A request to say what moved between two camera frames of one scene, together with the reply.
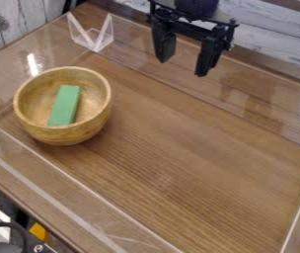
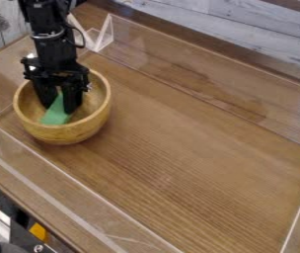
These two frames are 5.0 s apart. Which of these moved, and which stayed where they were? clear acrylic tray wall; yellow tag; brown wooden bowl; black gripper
Moved: black gripper
Stayed: yellow tag; clear acrylic tray wall; brown wooden bowl
